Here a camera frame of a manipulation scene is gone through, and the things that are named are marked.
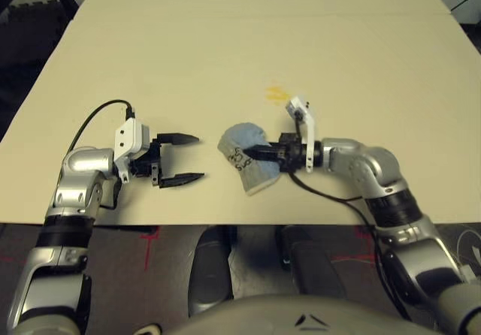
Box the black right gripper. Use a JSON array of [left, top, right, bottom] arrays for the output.
[[241, 133, 310, 173]]

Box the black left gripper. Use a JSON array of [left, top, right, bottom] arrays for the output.
[[129, 132, 206, 189]]

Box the grey blue rag with writing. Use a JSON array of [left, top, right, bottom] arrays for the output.
[[217, 122, 283, 198]]

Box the large yellow liquid spill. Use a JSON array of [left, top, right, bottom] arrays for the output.
[[264, 86, 289, 106]]

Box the dark grey robot left leg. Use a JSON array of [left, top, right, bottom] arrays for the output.
[[187, 225, 236, 318]]

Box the dark grey robot leg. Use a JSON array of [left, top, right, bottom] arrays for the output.
[[187, 225, 236, 318], [277, 225, 347, 303]]

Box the dark grey robot right leg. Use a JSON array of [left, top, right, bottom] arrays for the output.
[[277, 225, 347, 303]]

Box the light grey robot torso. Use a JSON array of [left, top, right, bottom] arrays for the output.
[[165, 293, 437, 335]]

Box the black foam floor mat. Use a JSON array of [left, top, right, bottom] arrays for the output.
[[0, 0, 72, 100]]

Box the black stand leg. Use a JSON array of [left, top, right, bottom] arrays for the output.
[[450, 0, 481, 14]]

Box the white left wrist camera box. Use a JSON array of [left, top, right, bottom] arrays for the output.
[[112, 118, 152, 183]]

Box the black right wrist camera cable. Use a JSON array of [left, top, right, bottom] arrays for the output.
[[286, 171, 416, 323]]

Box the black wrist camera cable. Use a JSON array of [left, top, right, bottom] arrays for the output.
[[69, 99, 135, 155], [286, 171, 416, 323]]

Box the black left wrist camera cable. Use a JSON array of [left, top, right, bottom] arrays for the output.
[[69, 99, 135, 155]]

